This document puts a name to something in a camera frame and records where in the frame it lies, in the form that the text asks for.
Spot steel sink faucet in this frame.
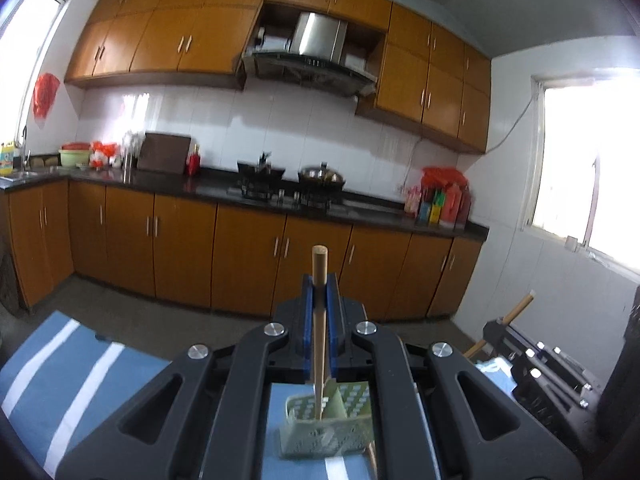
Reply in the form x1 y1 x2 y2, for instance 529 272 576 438
19 126 33 172

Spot large sliding window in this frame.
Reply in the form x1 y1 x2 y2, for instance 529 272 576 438
519 66 640 273

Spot wooden chopstick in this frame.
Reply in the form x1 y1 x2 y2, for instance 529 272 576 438
464 292 536 359
311 245 329 421

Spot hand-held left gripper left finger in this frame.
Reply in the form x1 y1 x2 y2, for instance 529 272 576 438
55 274 314 480

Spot dark wooden cutting board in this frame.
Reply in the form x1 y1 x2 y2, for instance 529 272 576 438
137 132 193 175

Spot red bag behind condiments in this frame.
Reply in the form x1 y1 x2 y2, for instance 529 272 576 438
421 166 469 189

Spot white wall cable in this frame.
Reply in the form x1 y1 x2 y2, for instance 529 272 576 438
486 92 537 155

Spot steel utensil cup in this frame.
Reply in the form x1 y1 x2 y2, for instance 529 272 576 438
121 131 144 171

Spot red and white plastic bag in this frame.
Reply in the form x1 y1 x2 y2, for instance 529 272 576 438
90 140 121 167

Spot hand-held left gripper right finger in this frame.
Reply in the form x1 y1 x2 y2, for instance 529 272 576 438
327 275 584 480

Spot steel range hood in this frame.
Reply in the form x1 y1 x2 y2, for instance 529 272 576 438
242 11 379 99

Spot group of condiment bottles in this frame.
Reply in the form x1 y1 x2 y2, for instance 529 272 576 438
404 181 474 231

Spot window beside sink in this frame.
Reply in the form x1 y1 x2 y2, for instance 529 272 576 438
0 0 72 133

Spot blue white striped tablecloth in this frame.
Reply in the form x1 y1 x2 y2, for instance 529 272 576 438
0 310 521 480

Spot wok with lid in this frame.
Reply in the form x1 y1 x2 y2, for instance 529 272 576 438
298 161 347 189

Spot black cooking pot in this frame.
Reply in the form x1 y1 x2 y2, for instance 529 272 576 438
236 151 287 184

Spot gas stove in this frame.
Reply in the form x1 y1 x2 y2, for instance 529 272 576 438
227 184 335 212

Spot chopsticks in holder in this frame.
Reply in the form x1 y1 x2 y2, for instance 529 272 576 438
65 0 493 156

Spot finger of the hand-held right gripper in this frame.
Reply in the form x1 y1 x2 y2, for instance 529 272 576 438
510 357 603 418
482 319 596 396

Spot red hanging plastic bag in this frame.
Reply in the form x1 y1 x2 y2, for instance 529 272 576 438
33 73 60 121

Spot green basin with red lid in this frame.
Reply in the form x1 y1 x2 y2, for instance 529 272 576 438
58 142 92 169

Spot black kitchen countertop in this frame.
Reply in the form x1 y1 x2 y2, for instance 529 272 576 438
0 166 490 240

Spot green perforated utensil holder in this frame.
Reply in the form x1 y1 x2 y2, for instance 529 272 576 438
277 379 376 461

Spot wooden lower kitchen cabinets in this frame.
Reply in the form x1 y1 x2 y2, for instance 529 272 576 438
7 180 485 324

